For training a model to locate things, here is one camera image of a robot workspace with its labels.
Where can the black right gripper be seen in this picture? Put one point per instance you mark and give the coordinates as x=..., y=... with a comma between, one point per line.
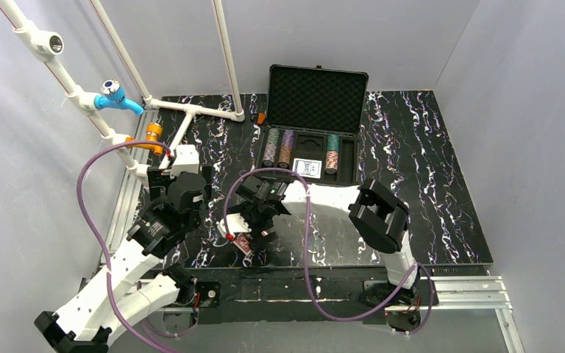
x=252, y=214

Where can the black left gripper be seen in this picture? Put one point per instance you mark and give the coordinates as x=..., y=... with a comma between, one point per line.
x=164, y=176

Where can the red playing card deck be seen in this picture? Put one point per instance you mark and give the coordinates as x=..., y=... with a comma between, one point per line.
x=243, y=244

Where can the clear acrylic dealer button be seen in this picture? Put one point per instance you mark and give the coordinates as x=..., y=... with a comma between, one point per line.
x=314, y=244

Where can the green poker chip stack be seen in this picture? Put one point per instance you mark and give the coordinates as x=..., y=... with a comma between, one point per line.
x=270, y=150

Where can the blue playing card deck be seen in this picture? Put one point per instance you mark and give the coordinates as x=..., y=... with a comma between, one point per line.
x=307, y=168

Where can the orange poker chip stack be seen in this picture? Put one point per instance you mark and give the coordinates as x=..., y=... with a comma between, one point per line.
x=331, y=162

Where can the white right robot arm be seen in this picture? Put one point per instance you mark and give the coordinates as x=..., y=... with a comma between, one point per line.
x=378, y=216

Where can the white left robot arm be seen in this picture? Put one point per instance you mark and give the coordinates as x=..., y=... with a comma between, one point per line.
x=101, y=312

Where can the black poker set case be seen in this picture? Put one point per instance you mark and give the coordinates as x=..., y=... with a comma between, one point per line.
x=314, y=103

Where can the orange plastic faucet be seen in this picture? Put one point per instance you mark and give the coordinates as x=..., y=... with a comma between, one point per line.
x=153, y=133

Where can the purple poker chip stack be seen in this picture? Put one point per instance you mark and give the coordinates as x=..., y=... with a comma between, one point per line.
x=286, y=149

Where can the teal poker chip stack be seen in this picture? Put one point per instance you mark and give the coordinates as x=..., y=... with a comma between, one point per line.
x=333, y=143

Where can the blue plastic faucet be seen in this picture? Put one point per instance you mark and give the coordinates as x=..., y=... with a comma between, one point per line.
x=113, y=96

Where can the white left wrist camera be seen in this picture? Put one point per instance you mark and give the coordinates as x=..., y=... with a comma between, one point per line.
x=186, y=160

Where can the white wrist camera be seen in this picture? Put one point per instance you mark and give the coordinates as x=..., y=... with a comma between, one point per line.
x=186, y=160
x=232, y=226

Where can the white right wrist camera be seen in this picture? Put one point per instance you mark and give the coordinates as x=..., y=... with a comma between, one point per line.
x=232, y=226

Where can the white PVC pipe frame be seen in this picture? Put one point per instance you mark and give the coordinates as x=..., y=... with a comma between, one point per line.
x=46, y=46

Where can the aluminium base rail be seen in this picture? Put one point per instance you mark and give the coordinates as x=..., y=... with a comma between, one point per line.
x=339, y=294

